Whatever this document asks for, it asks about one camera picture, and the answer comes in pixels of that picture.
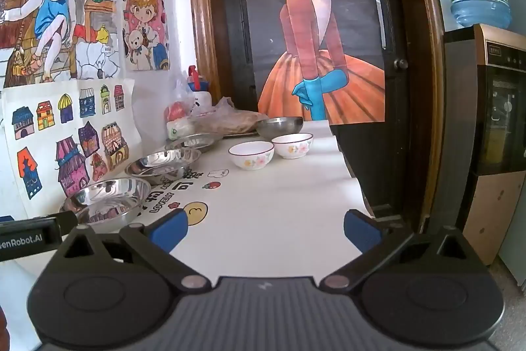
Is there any boy with fan poster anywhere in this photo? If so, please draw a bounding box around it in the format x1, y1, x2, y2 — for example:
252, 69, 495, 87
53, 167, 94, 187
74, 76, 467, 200
0, 0, 124, 88

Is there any thin clear plastic bag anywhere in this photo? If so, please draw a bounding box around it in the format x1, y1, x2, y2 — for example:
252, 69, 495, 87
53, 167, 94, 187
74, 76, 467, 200
164, 77, 198, 130

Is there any white food packet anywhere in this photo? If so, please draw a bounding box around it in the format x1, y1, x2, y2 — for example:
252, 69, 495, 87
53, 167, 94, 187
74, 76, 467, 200
166, 120, 194, 140

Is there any stainless steel plate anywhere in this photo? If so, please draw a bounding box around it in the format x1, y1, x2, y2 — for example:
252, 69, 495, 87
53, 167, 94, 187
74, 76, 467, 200
60, 177, 153, 228
124, 149, 202, 186
164, 132, 225, 154

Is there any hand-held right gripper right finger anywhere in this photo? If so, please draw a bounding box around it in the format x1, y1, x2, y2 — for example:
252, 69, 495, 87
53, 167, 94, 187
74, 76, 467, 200
317, 209, 481, 292

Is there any colourful houses poster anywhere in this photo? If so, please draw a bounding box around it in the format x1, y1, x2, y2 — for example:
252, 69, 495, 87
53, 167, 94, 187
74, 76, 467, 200
0, 79, 142, 218

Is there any clear bag of flatbread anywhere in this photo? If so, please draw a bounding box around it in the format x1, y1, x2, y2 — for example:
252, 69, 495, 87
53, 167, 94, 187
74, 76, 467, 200
187, 97, 270, 135

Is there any white printed table cover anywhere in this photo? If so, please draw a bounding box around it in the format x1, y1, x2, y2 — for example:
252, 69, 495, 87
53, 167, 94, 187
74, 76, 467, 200
61, 121, 372, 294

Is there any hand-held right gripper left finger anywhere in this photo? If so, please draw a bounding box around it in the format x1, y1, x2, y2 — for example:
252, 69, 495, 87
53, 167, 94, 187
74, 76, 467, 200
58, 207, 212, 292

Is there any white floral ceramic bowl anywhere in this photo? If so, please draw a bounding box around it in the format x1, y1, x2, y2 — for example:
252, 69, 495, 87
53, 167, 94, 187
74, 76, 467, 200
228, 141, 275, 171
271, 133, 314, 160

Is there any brown wooden door frame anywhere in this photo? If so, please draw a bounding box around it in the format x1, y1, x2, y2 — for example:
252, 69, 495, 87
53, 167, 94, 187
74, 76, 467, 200
188, 0, 446, 228

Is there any girl with teddy bear poster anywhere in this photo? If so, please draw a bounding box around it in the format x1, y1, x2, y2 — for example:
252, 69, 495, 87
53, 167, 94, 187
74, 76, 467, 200
123, 0, 171, 72

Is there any orange dress girl poster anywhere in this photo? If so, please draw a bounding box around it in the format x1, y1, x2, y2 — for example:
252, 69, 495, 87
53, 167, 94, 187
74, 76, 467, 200
240, 0, 386, 125

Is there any dark wooden door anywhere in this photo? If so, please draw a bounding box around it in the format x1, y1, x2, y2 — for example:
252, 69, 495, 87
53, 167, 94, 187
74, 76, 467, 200
224, 0, 412, 220

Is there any water dispenser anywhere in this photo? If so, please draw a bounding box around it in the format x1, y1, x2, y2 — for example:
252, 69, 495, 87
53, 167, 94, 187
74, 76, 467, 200
427, 24, 526, 267

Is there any white bottle with blue cap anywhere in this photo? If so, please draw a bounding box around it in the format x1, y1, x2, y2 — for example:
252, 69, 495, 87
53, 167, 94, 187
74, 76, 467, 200
187, 65, 213, 115

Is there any red tomato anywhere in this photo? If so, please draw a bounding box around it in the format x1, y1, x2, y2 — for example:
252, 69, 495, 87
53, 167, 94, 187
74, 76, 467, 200
165, 101, 190, 123

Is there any stainless steel bowl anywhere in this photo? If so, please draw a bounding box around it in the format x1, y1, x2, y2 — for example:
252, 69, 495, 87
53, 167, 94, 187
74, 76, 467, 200
255, 116, 304, 140

